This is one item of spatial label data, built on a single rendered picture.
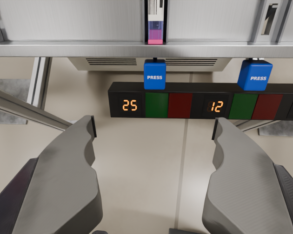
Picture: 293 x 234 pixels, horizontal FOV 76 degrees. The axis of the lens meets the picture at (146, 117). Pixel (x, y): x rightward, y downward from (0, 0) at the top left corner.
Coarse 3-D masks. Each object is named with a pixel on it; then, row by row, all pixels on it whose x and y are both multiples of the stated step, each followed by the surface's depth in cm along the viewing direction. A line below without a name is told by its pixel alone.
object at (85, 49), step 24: (0, 48) 19; (24, 48) 19; (48, 48) 18; (72, 48) 18; (96, 48) 18; (120, 48) 18; (144, 48) 18; (168, 48) 18; (192, 48) 18; (216, 48) 18; (240, 48) 18; (264, 48) 18; (288, 48) 17
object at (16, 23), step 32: (0, 0) 18; (32, 0) 18; (64, 0) 18; (96, 0) 18; (128, 0) 18; (192, 0) 18; (224, 0) 18; (256, 0) 18; (288, 0) 17; (32, 32) 20; (64, 32) 20; (96, 32) 20; (128, 32) 19; (192, 32) 19; (224, 32) 19; (256, 32) 18; (288, 32) 19
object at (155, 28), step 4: (148, 24) 18; (152, 24) 18; (156, 24) 18; (160, 24) 18; (148, 28) 18; (152, 28) 18; (156, 28) 18; (160, 28) 18; (148, 32) 18; (152, 32) 18; (156, 32) 18; (160, 32) 18; (148, 36) 18; (152, 36) 18; (156, 36) 18; (160, 36) 18
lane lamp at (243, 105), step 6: (234, 96) 23; (240, 96) 23; (246, 96) 23; (252, 96) 23; (234, 102) 24; (240, 102) 24; (246, 102) 24; (252, 102) 24; (234, 108) 24; (240, 108) 24; (246, 108) 24; (252, 108) 24; (234, 114) 25; (240, 114) 25; (246, 114) 25
